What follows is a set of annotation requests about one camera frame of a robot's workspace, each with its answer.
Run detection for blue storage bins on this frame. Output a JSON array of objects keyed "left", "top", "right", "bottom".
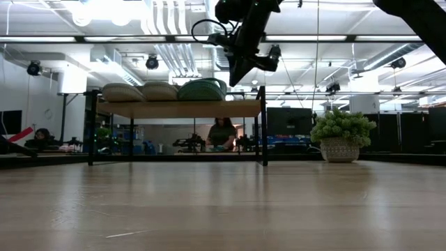
[{"left": 114, "top": 127, "right": 157, "bottom": 156}]

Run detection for wooden shelf with black frame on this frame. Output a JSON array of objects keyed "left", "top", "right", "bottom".
[{"left": 83, "top": 86, "right": 269, "bottom": 167}]

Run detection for black aluminium rig frame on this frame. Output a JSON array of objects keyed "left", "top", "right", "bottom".
[{"left": 0, "top": 152, "right": 446, "bottom": 171}]

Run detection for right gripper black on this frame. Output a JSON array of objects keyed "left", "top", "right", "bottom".
[{"left": 208, "top": 0, "right": 282, "bottom": 87}]

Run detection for green succulent in patterned pot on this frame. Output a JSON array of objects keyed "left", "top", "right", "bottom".
[{"left": 309, "top": 107, "right": 378, "bottom": 164}]

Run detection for background black robot arms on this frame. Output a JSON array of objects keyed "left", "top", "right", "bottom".
[{"left": 172, "top": 133, "right": 207, "bottom": 153}]

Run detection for red strip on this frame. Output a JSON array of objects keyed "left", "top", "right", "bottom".
[{"left": 7, "top": 126, "right": 35, "bottom": 143}]

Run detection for black monitor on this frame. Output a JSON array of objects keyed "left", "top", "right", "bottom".
[{"left": 266, "top": 107, "right": 314, "bottom": 154}]

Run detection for black room divider panels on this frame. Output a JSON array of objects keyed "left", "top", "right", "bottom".
[{"left": 362, "top": 106, "right": 446, "bottom": 154}]

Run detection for light grey rubber slide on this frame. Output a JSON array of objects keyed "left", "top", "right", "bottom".
[
  {"left": 101, "top": 82, "right": 147, "bottom": 103},
  {"left": 140, "top": 80, "right": 180, "bottom": 102}
]

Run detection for background green plant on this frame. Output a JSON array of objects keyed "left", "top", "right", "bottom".
[{"left": 94, "top": 127, "right": 112, "bottom": 141}]

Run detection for black wall screen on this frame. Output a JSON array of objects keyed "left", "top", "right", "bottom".
[{"left": 0, "top": 109, "right": 23, "bottom": 135}]

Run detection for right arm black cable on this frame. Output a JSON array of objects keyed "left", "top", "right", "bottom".
[{"left": 190, "top": 18, "right": 241, "bottom": 45}]

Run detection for person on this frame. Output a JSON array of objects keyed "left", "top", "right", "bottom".
[
  {"left": 205, "top": 117, "right": 239, "bottom": 153},
  {"left": 24, "top": 128, "right": 54, "bottom": 151}
]

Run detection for thin black post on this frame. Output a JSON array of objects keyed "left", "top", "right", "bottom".
[{"left": 61, "top": 93, "right": 68, "bottom": 140}]

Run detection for metal overhead crossbar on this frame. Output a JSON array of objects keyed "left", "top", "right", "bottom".
[{"left": 0, "top": 33, "right": 446, "bottom": 44}]

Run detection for green rubber slide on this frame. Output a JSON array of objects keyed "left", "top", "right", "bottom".
[{"left": 177, "top": 77, "right": 229, "bottom": 102}]

